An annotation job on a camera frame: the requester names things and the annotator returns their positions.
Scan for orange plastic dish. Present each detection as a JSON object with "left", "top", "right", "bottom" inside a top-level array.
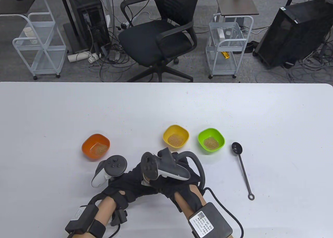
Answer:
[{"left": 82, "top": 134, "right": 110, "bottom": 161}]

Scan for black computer tower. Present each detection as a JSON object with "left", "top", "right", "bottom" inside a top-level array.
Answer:
[
  {"left": 58, "top": 0, "right": 112, "bottom": 54},
  {"left": 253, "top": 0, "right": 333, "bottom": 68}
]

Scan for dark desk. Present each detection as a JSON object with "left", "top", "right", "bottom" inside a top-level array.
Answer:
[{"left": 0, "top": 0, "right": 43, "bottom": 16}]

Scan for person's right hand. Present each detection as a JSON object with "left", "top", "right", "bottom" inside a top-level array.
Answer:
[{"left": 149, "top": 157, "right": 208, "bottom": 214}]

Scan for black sensor cable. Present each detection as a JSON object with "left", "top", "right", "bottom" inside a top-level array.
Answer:
[
  {"left": 202, "top": 187, "right": 245, "bottom": 238},
  {"left": 104, "top": 224, "right": 121, "bottom": 238}
]

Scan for black grey tracking controller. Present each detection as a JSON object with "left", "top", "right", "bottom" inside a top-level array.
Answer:
[
  {"left": 141, "top": 148, "right": 207, "bottom": 190},
  {"left": 91, "top": 155, "right": 128, "bottom": 188}
]

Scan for person's right forearm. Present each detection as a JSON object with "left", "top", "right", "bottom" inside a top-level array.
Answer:
[{"left": 176, "top": 185, "right": 208, "bottom": 219}]

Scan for brown wooden side table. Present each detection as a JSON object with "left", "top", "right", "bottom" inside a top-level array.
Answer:
[{"left": 214, "top": 0, "right": 259, "bottom": 27}]

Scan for green plastic dish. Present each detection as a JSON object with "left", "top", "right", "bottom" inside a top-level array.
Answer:
[{"left": 198, "top": 128, "right": 225, "bottom": 153}]

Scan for person's left forearm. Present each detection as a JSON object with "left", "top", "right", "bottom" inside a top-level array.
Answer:
[{"left": 94, "top": 196, "right": 117, "bottom": 227}]

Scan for brown sugar granules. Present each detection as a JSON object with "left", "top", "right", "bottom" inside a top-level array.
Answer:
[
  {"left": 90, "top": 142, "right": 108, "bottom": 156},
  {"left": 167, "top": 134, "right": 184, "bottom": 147},
  {"left": 203, "top": 137, "right": 220, "bottom": 149}
]

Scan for black long-handled spoon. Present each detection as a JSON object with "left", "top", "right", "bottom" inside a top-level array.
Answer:
[{"left": 232, "top": 142, "right": 255, "bottom": 200}]

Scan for black wrist sensor box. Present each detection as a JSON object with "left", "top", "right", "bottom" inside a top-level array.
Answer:
[
  {"left": 188, "top": 202, "right": 233, "bottom": 238},
  {"left": 65, "top": 205, "right": 107, "bottom": 238}
]

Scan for person's left hand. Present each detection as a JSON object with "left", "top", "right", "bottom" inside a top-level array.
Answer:
[{"left": 100, "top": 162, "right": 159, "bottom": 227}]

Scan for white rolled tube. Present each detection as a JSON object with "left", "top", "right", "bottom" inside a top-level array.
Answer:
[{"left": 68, "top": 52, "right": 90, "bottom": 63}]

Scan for yellow plastic dish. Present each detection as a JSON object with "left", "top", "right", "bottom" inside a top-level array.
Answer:
[{"left": 163, "top": 125, "right": 190, "bottom": 150}]

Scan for black office chair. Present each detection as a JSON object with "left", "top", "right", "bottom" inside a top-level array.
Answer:
[{"left": 118, "top": 0, "right": 203, "bottom": 83}]

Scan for white wire utility cart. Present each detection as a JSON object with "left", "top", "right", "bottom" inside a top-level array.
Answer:
[
  {"left": 206, "top": 13, "right": 254, "bottom": 79},
  {"left": 12, "top": 0, "right": 67, "bottom": 80}
]

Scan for tangle of floor cables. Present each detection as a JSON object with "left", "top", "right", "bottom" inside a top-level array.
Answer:
[
  {"left": 88, "top": 0, "right": 137, "bottom": 83},
  {"left": 255, "top": 27, "right": 333, "bottom": 84}
]

